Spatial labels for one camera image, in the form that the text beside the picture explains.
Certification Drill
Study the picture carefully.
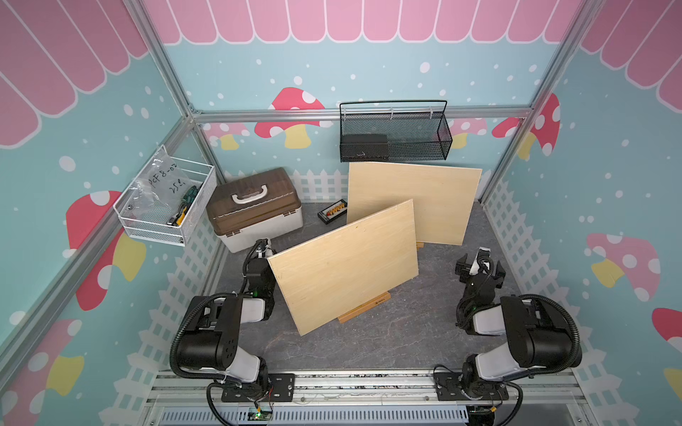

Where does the plywood board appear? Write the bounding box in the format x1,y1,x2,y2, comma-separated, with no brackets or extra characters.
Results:
347,163,482,246
268,200,418,337

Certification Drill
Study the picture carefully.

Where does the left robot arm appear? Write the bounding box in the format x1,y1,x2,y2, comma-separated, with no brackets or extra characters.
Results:
169,239,276,400

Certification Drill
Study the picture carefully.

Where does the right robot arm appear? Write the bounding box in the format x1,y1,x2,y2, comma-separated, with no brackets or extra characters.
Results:
455,248,583,399

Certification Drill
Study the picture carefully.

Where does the brown lid tool box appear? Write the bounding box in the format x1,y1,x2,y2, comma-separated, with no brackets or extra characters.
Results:
206,168,303,253

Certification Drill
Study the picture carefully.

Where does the black bit set case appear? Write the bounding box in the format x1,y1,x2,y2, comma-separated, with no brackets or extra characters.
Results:
317,199,347,225

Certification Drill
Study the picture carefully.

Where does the green yellow screwdriver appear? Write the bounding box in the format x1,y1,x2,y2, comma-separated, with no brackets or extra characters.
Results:
166,186,199,226

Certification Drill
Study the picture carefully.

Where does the clear plastic bag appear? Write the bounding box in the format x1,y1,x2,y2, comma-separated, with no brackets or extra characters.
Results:
125,148,194,218

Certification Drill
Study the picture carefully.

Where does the black box in basket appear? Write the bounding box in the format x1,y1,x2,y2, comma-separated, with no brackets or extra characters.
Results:
339,134,389,163

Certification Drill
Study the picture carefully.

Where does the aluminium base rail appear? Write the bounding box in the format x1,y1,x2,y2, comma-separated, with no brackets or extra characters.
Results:
138,369,598,425

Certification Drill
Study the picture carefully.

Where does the white wire wall basket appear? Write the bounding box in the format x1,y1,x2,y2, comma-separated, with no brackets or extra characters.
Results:
114,147,217,247

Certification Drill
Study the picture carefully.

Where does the black mesh wall basket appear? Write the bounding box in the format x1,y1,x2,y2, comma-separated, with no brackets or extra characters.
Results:
339,99,454,163

